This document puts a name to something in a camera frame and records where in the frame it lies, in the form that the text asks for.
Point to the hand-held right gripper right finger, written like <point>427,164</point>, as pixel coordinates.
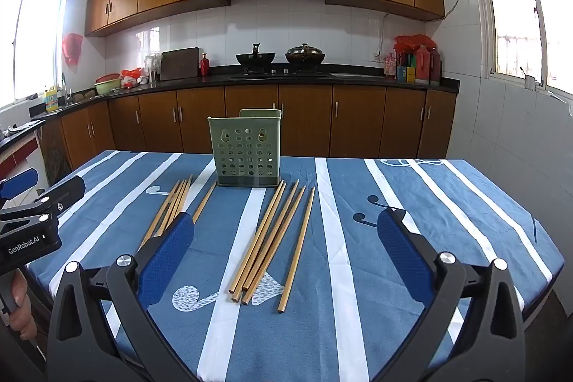
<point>403,256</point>

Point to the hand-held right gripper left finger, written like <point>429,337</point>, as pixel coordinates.
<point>165,256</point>

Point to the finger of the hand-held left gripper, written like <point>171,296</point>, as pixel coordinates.
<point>62,190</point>
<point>20,180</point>

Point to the green perforated chopstick holder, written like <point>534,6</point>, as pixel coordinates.
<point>244,153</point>

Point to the person's left hand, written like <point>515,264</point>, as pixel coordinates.
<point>21,310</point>

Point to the white cloth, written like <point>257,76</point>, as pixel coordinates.
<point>18,127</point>

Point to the yellow detergent bottle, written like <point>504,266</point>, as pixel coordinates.
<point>52,100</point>

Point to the blue white striped tablecloth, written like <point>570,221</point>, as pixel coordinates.
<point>351,185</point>

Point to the metal faucet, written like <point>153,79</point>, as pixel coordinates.
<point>66,89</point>

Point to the green basin with red lid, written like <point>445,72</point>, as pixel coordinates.
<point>107,84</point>

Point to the red white plastic bag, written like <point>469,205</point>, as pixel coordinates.
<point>132,77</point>

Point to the hanging red plastic bag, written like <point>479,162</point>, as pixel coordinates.
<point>72,48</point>

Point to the row of wooden base cabinets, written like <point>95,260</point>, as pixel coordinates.
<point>358,118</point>

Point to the clear glass containers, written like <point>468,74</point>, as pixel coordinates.
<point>153,68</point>

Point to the dark wooden cutting board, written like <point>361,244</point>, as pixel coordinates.
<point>179,64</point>

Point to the blue yellow box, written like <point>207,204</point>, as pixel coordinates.
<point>405,74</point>

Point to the black kitchen countertop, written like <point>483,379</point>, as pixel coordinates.
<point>358,78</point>

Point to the small pink label bottle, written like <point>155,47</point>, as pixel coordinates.
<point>390,68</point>

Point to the red label bottle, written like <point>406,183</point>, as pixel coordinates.
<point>422,66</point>

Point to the dark sauce bottle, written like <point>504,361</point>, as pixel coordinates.
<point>435,66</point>

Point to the crumpled red plastic bag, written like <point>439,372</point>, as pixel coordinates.
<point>414,42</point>

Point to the metal cup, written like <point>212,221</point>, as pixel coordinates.
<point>530,83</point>

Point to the black gas stove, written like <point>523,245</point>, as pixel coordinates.
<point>282,74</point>

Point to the dark wok with lid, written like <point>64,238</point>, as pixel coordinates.
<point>304,56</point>

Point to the white frame window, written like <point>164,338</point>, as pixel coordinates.
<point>523,6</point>
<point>36,37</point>

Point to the wall outlet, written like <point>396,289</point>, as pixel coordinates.
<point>377,57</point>

